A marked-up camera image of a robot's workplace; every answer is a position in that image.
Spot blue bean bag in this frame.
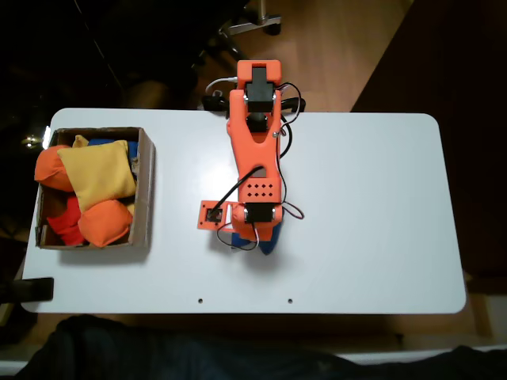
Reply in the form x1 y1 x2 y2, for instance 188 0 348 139
231 223 283 257
86 137 139 162

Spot brown cardboard box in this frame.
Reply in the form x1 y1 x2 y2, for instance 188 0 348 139
36 126 157 251

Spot orange bean bag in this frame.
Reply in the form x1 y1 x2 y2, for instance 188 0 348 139
34 144 76 194
77 199 134 249

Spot red bean bag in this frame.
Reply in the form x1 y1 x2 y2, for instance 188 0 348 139
46 196 86 245

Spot black base clamp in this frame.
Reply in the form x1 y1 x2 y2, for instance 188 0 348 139
202 89 231 116
281 97 308 115

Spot person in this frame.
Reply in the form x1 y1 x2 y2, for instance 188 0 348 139
15 314 507 380

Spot office chair base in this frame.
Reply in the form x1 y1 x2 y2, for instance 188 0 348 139
189 0 283 71

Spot black table clamp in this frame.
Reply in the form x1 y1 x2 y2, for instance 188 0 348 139
0 276 55 304

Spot thin gripper servo wire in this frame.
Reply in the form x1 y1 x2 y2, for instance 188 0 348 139
216 222 262 252

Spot thin arm servo wires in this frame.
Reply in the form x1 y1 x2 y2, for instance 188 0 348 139
272 82 306 221

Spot black camera cable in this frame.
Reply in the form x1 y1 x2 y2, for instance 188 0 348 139
211 165 262 218

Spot orange camera mount with camera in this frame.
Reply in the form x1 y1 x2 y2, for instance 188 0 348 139
196 199 238 233

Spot white usb cable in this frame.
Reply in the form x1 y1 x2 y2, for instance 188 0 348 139
208 76 240 96

